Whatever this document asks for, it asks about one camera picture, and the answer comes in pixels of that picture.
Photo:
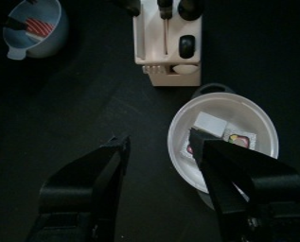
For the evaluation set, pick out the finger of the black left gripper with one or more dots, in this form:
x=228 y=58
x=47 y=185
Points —
x=15 y=24

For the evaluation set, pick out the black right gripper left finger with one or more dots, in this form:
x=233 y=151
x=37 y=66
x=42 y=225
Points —
x=82 y=186

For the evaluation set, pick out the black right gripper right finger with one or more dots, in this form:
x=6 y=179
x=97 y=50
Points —
x=244 y=176

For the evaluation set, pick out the salmon sushi toy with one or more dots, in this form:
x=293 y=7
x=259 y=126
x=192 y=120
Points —
x=39 y=27

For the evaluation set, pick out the maki roll sushi toy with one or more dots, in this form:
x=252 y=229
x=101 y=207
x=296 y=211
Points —
x=188 y=149
x=240 y=140

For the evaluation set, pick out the white rice block sushi toy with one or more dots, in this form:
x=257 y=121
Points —
x=211 y=123

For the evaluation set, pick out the light blue toy pot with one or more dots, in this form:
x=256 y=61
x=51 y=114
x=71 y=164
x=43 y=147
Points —
x=46 y=41

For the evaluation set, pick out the gray toy pot white inside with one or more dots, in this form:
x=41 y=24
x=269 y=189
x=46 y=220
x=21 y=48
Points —
x=249 y=110

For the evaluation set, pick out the pink toy knife block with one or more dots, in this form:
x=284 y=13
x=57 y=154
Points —
x=177 y=78

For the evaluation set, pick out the white oval toy utensil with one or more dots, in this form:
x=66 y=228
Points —
x=185 y=69

